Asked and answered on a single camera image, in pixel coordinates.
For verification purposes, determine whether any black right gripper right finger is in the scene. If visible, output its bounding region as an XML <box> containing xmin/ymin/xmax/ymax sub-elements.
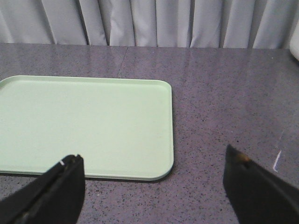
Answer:
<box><xmin>223</xmin><ymin>145</ymin><xmax>299</xmax><ymax>224</ymax></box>

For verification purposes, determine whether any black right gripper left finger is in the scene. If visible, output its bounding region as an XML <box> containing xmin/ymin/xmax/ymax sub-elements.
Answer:
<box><xmin>0</xmin><ymin>155</ymin><xmax>85</xmax><ymax>224</ymax></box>

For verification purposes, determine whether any light green rectangular tray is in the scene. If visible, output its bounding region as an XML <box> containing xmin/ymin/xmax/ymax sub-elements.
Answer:
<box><xmin>0</xmin><ymin>76</ymin><xmax>174</xmax><ymax>181</ymax></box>

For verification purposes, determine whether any white object at table edge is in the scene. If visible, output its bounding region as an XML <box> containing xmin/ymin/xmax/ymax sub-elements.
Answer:
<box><xmin>289</xmin><ymin>21</ymin><xmax>299</xmax><ymax>60</ymax></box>

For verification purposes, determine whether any grey pleated curtain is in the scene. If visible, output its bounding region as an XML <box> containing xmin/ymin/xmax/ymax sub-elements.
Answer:
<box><xmin>0</xmin><ymin>0</ymin><xmax>299</xmax><ymax>49</ymax></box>

